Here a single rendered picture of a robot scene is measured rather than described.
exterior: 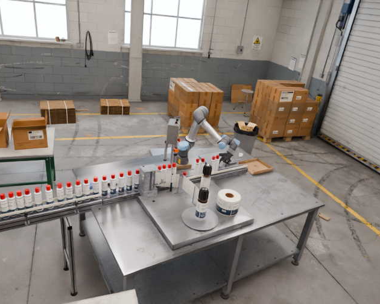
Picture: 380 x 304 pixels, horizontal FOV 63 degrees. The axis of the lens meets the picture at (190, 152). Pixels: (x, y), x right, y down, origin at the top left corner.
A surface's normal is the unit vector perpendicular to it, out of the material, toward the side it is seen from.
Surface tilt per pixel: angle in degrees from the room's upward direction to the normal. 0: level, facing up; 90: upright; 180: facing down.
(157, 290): 1
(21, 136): 90
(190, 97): 90
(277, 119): 90
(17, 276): 0
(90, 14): 90
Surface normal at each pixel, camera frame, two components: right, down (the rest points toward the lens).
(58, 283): 0.11, -0.89
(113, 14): 0.33, 0.45
